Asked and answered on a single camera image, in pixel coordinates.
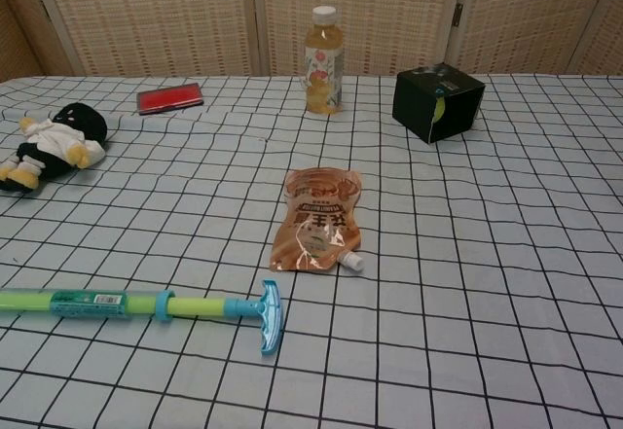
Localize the juice bottle with white cap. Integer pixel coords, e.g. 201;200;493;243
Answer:
304;5;345;116

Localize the black cardboard box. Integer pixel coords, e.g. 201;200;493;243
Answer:
391;61;487;145

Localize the woven bamboo folding screen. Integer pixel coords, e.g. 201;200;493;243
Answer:
0;0;623;79

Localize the black and white plush doll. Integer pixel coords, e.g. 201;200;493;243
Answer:
0;102;109;193

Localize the checked light blue tablecloth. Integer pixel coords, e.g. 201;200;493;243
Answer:
0;74;623;429

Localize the brown spout pouch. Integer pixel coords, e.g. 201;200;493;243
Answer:
270;166;366;273

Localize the red flat case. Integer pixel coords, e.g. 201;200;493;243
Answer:
136;82;204;117

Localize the green and blue pump toy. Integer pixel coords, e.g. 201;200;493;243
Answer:
0;279;283;357

